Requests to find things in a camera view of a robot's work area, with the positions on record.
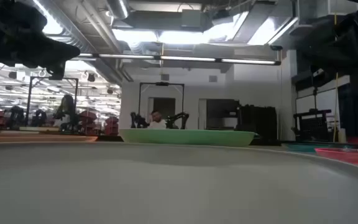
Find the black background rig frame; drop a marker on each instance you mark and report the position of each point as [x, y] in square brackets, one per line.
[51, 78]
[162, 84]

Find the person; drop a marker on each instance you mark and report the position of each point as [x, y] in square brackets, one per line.
[158, 121]

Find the terracotta plastic plate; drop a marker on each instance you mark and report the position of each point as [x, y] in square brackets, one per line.
[36, 138]

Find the black background robot arm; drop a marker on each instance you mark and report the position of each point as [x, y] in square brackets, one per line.
[179, 119]
[138, 120]

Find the orange-red translucent plate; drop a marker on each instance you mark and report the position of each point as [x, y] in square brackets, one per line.
[350, 155]

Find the light green translucent plate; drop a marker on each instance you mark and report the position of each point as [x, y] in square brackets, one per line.
[185, 137]

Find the red storage bin rack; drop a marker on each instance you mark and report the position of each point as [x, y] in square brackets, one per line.
[112, 125]
[87, 121]

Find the large dark green plate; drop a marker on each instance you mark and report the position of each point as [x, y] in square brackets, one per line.
[166, 186]

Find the long ceiling light bar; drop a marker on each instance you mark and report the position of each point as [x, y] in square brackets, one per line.
[179, 58]

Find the black storage cabinet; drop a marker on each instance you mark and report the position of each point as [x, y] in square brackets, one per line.
[258, 123]

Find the small teal plastic plate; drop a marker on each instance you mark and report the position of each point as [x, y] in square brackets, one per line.
[303, 147]

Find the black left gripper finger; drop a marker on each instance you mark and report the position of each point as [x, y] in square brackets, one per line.
[61, 51]
[57, 72]

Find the black equipment cart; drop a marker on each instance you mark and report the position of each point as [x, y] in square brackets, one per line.
[312, 124]

